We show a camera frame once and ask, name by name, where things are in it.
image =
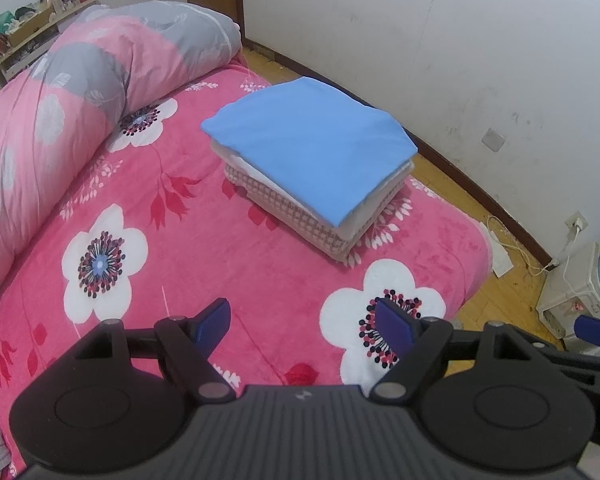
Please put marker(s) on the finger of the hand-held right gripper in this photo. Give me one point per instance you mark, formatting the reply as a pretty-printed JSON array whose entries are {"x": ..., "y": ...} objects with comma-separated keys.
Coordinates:
[{"x": 597, "y": 332}]

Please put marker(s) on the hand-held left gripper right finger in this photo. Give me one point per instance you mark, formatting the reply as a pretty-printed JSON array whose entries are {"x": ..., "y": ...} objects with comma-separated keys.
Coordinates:
[{"x": 395, "y": 327}]

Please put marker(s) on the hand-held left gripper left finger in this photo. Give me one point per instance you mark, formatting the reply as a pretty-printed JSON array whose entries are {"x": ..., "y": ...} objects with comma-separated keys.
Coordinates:
[{"x": 212, "y": 325}]

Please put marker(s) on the blue t-shirt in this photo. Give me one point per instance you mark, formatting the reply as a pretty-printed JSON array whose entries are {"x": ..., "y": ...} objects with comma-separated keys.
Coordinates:
[{"x": 310, "y": 145}]

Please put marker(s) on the white water dispenser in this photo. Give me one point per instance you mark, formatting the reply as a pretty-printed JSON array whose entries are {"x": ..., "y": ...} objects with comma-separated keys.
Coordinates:
[{"x": 575, "y": 280}]

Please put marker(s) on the pink floral fleece blanket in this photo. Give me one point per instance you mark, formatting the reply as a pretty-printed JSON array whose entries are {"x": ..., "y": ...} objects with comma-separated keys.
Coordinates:
[{"x": 180, "y": 240}]

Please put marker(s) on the pink grey floral quilt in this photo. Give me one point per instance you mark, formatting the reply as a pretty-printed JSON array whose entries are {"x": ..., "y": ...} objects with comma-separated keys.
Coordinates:
[{"x": 55, "y": 110}]

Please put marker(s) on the cluttered wooden shelf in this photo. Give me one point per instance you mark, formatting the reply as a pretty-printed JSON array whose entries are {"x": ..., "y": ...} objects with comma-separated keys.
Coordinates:
[{"x": 30, "y": 25}]

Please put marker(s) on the white wall socket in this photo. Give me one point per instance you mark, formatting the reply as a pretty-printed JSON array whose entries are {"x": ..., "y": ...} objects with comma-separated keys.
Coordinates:
[{"x": 576, "y": 222}]

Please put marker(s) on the wall switch plate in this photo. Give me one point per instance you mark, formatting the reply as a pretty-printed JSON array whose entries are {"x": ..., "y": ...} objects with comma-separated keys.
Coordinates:
[{"x": 493, "y": 139}]

